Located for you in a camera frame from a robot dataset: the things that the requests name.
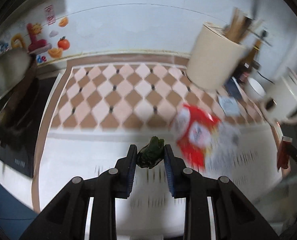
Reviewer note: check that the small white paper packet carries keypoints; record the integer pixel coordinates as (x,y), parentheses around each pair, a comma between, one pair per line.
(229,106)

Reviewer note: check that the dark glass sauce bottle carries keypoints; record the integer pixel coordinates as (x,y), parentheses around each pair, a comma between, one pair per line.
(247,61)

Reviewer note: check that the colourful fruit wall sticker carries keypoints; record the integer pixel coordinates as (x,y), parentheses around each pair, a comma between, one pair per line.
(37,40)

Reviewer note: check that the white ceramic bowl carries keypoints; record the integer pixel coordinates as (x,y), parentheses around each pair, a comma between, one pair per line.
(254,90)

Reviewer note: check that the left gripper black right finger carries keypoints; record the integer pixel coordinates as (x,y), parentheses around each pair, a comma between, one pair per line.
(234,215)

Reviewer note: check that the dark green wrapper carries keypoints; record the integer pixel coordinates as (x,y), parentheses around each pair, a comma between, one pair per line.
(151,154)

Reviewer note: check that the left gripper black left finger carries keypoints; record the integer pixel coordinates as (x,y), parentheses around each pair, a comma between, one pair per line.
(66,215)

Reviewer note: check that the red and white sugar bag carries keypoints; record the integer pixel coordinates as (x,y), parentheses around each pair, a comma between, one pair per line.
(205,140)

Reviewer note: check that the dark blue small box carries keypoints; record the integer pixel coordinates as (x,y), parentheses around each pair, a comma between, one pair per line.
(233,89)

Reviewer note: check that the cream utensil holder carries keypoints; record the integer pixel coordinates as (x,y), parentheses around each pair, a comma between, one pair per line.
(213,59)

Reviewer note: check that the wooden chopsticks bundle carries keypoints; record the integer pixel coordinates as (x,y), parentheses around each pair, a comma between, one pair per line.
(242,24)

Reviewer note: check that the checkered pink brown mat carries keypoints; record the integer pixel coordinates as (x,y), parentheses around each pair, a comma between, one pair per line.
(135,92)

